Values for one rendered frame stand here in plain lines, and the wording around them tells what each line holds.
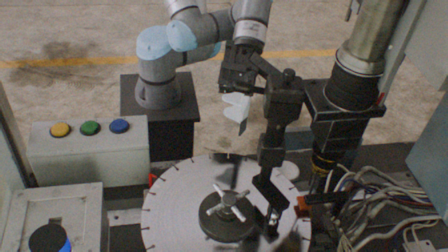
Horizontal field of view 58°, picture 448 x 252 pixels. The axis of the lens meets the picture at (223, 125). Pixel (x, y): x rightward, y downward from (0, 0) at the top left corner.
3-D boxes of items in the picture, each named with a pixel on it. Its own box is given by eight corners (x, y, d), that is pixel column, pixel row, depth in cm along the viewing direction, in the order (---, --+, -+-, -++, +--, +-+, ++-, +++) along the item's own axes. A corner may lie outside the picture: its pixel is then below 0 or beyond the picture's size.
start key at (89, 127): (82, 138, 100) (80, 132, 98) (83, 127, 103) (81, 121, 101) (99, 137, 101) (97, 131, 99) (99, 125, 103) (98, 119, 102)
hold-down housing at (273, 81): (254, 170, 73) (273, 79, 59) (252, 150, 76) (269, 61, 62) (285, 172, 73) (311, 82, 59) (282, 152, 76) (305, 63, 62)
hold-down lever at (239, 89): (237, 115, 64) (239, 102, 62) (229, 91, 69) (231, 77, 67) (285, 113, 66) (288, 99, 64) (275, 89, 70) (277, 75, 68)
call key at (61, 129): (51, 140, 99) (49, 134, 97) (53, 128, 101) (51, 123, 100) (69, 139, 99) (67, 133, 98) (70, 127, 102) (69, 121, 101)
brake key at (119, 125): (111, 135, 101) (110, 130, 100) (111, 125, 104) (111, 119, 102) (128, 135, 102) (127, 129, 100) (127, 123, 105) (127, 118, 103)
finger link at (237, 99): (217, 118, 82) (224, 91, 89) (246, 123, 82) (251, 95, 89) (219, 106, 80) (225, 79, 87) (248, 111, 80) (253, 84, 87)
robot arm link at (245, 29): (266, 37, 98) (269, 21, 90) (263, 55, 97) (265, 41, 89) (235, 33, 98) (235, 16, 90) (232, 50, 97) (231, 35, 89)
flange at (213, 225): (222, 183, 85) (223, 176, 83) (265, 213, 81) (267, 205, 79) (186, 217, 79) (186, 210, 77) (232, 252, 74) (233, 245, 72)
